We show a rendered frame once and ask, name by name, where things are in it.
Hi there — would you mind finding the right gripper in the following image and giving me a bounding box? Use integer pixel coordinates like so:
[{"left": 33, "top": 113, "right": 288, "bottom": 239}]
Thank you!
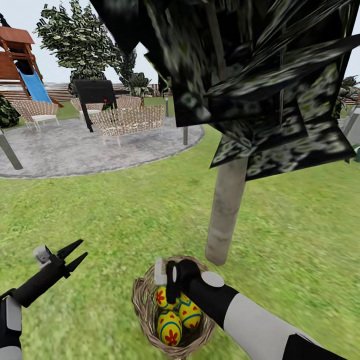
[{"left": 166, "top": 262, "right": 181, "bottom": 304}]

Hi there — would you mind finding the easter egg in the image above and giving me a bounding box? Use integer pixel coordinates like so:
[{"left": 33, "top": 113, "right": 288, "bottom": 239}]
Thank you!
[
  {"left": 156, "top": 309, "right": 183, "bottom": 347},
  {"left": 155, "top": 284, "right": 184, "bottom": 311},
  {"left": 175, "top": 294, "right": 201, "bottom": 329}
]

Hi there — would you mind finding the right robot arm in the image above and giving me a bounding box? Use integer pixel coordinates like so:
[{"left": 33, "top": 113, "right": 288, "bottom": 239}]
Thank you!
[{"left": 154, "top": 256, "right": 346, "bottom": 360}]

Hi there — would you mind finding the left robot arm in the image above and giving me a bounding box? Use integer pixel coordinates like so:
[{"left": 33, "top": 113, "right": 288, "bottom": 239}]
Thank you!
[{"left": 0, "top": 239, "right": 88, "bottom": 360}]

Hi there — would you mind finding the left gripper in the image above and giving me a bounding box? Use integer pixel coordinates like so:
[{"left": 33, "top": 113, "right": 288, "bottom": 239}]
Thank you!
[{"left": 29, "top": 239, "right": 88, "bottom": 294}]

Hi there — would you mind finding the wicker basket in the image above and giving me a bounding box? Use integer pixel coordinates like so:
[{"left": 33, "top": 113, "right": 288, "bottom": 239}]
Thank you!
[{"left": 131, "top": 254, "right": 218, "bottom": 360}]

